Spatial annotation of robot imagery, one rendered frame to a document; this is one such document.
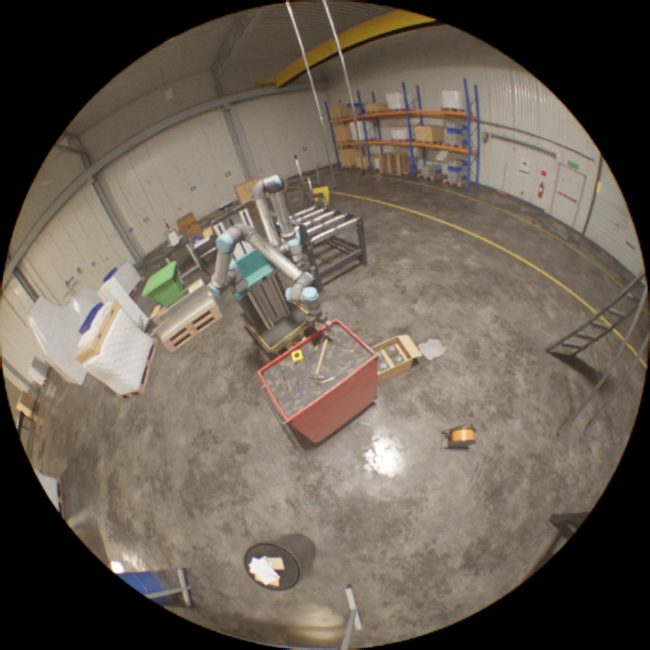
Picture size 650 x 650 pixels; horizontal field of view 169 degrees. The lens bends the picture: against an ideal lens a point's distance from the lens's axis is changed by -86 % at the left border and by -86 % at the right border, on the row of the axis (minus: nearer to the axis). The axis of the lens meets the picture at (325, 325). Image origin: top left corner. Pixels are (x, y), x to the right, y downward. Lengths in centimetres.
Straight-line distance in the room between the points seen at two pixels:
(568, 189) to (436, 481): 974
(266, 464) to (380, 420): 124
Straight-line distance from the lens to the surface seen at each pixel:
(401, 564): 239
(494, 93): 1073
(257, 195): 183
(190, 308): 396
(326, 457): 224
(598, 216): 1029
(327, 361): 153
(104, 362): 397
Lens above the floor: 219
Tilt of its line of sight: 48 degrees down
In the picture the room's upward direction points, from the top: 17 degrees counter-clockwise
